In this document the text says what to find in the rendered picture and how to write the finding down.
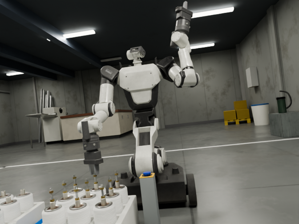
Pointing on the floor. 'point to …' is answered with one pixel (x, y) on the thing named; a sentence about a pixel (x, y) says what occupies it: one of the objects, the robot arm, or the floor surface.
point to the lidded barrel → (260, 114)
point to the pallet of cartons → (237, 113)
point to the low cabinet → (118, 130)
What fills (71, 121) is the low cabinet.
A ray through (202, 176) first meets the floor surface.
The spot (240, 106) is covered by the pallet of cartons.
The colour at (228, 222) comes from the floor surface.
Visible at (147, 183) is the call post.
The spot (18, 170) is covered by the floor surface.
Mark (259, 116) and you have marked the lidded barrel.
